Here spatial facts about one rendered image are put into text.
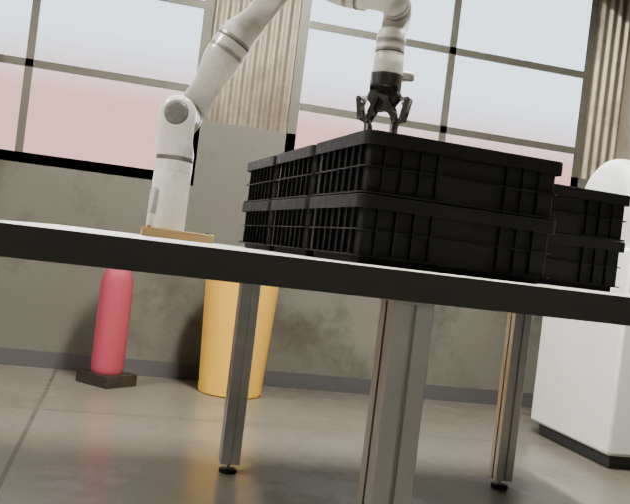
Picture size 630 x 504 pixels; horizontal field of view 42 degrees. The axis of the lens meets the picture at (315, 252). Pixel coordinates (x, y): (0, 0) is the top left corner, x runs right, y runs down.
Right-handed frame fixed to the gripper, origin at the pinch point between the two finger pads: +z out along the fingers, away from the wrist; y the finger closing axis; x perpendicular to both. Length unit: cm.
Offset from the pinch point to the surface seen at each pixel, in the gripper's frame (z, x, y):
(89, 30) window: -64, 124, -208
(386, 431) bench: 52, -74, 37
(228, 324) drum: 67, 141, -122
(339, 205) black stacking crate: 20, -44, 12
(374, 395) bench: 48, -72, 34
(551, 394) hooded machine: 81, 200, 14
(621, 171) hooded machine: -18, 181, 34
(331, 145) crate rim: 8.7, -38.1, 6.1
